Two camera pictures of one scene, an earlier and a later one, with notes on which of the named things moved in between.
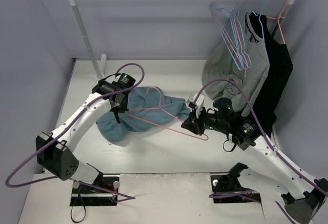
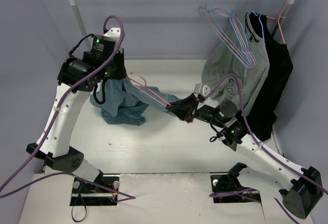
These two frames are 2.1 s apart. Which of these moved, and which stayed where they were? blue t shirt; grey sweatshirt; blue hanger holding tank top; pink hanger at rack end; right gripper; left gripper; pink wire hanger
Moved: left gripper; blue t shirt; right gripper; pink wire hanger
Stayed: blue hanger holding tank top; pink hanger at rack end; grey sweatshirt
